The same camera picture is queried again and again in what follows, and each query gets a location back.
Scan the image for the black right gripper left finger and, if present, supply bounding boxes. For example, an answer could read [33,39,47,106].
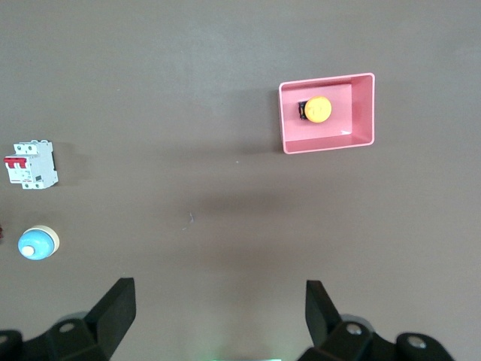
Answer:
[0,277,137,361]

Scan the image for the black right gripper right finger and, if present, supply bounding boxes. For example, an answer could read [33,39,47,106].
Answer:
[298,280,455,361]

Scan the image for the yellow push button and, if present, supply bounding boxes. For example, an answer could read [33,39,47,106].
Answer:
[298,96,333,124]

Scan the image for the blue call bell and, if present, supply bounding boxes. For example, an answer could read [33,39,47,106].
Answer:
[17,224,60,262]

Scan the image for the white circuit breaker red switches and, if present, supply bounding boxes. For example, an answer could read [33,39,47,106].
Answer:
[3,139,59,190]

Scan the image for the pink plastic bin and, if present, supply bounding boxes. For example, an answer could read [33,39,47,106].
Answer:
[277,72,377,155]

